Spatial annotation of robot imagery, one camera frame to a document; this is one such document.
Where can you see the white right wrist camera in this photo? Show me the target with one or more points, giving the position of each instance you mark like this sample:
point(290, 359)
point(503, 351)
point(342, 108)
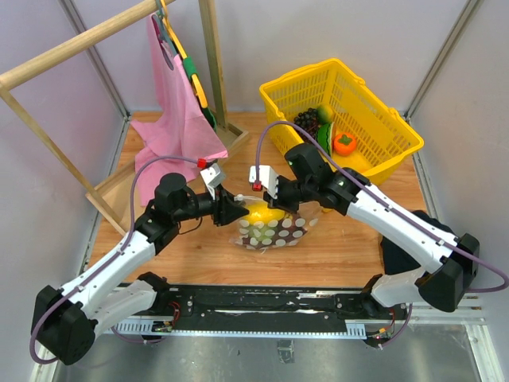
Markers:
point(264, 177)

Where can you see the clear polka dot zip bag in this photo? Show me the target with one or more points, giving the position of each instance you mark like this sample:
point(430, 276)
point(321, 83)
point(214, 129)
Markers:
point(310, 211)

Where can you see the wooden clothes rack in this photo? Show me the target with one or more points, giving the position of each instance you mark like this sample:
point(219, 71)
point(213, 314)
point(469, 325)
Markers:
point(236, 137)

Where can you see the toy watermelon slice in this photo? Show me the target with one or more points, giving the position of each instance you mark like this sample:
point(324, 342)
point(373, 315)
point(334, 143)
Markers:
point(325, 135)

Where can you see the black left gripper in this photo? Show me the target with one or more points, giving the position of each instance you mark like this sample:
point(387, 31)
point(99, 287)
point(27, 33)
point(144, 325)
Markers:
point(224, 209)

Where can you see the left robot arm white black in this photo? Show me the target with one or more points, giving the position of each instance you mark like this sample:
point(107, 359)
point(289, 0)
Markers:
point(67, 320)

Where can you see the black toy grapes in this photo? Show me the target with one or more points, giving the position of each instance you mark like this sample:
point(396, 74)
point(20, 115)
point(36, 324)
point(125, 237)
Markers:
point(308, 121)

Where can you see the green t-shirt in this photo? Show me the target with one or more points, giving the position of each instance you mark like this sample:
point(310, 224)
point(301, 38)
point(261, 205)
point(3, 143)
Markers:
point(194, 80)

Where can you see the pink t-shirt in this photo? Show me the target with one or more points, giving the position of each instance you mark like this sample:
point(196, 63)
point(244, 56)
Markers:
point(182, 130)

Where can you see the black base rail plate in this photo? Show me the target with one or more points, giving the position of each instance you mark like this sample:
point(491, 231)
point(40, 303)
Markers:
point(263, 311)

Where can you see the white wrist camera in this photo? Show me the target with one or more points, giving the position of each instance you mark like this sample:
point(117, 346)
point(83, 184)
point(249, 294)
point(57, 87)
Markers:
point(264, 177)
point(212, 177)

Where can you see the yellow clothes hanger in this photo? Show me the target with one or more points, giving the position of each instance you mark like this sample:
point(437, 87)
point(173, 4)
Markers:
point(176, 48)

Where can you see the grey clothes hanger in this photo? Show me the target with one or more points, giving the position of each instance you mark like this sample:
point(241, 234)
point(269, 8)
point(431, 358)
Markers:
point(168, 49)

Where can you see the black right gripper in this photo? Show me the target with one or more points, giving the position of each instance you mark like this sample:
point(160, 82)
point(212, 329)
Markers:
point(278, 202)

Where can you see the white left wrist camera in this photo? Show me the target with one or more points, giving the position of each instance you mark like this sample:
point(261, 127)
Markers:
point(212, 177)

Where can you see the yellow green toy mango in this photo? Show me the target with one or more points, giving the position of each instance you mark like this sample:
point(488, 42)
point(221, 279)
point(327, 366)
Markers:
point(325, 114)

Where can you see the dark brown toy chestnut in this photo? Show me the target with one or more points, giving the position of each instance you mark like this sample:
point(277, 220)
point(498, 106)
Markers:
point(297, 225)

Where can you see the green toy cabbage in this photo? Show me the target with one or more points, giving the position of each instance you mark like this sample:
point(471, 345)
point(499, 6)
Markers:
point(264, 235)

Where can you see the orange toy persimmon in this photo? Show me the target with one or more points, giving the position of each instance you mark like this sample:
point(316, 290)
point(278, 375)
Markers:
point(344, 144)

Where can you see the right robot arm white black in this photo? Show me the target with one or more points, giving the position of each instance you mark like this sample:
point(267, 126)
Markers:
point(445, 262)

